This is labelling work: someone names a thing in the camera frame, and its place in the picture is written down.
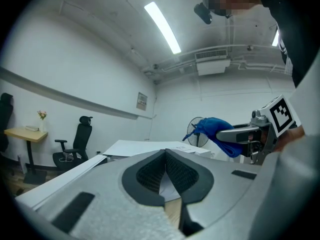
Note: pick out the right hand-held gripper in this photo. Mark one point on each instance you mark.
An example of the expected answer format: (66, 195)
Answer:
(282, 116)

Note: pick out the wooden table with black leg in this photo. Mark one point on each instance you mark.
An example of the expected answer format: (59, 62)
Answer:
(25, 135)

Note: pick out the person's right forearm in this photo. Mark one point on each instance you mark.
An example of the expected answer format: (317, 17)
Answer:
(292, 136)

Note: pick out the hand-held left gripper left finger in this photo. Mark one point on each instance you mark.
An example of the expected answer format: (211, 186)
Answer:
(105, 209)

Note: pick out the black floor fan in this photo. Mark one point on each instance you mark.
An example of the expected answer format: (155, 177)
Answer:
(200, 140)

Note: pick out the grey wall electrical panel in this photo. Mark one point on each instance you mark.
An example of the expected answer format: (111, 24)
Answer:
(141, 101)

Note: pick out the person's black clothing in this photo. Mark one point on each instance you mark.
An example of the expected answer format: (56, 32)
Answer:
(295, 21)

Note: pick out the long ceiling light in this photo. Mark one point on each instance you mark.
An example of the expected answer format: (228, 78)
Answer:
(275, 38)
(162, 27)

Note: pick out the white ceiling air conditioner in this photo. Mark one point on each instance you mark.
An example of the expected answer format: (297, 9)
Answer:
(212, 66)

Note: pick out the white vase with flowers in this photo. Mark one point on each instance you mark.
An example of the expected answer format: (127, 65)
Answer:
(42, 115)

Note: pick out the blue cloth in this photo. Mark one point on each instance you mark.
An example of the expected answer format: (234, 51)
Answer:
(215, 126)

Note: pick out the black head-worn camera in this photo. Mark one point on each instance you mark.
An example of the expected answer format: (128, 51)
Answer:
(203, 12)

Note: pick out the black office chair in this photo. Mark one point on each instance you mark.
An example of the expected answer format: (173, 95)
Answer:
(83, 136)

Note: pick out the pale book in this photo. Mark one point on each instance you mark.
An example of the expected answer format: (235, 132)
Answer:
(32, 128)

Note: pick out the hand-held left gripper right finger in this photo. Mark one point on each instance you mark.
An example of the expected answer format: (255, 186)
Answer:
(225, 196)

